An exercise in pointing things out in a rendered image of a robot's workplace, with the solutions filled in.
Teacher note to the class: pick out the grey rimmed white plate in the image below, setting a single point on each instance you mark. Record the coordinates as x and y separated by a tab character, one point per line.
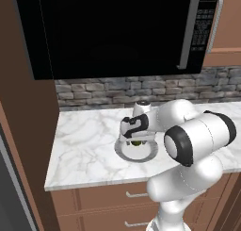
135	154

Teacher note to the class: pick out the brown wall cupboard door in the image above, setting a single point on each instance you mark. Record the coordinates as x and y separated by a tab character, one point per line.
230	18

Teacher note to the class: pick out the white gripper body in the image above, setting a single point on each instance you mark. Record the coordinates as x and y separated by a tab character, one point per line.
147	136

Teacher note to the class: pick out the green lime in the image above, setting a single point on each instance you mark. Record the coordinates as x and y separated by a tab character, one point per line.
136	143

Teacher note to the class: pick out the brown tall cabinet panel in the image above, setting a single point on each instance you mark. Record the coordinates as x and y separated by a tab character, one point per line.
28	115

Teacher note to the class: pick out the grey fridge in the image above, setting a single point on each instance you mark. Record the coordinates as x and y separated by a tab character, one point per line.
11	190

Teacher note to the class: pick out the black microwave oven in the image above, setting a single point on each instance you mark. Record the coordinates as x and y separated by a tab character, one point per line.
109	30

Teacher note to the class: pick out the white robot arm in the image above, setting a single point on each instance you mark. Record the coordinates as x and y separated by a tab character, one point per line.
194	137

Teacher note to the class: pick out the brown drawer front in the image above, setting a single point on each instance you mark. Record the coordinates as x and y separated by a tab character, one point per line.
106	221
103	195

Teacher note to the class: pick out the brown base cupboard door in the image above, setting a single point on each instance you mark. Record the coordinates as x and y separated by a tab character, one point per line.
227	206

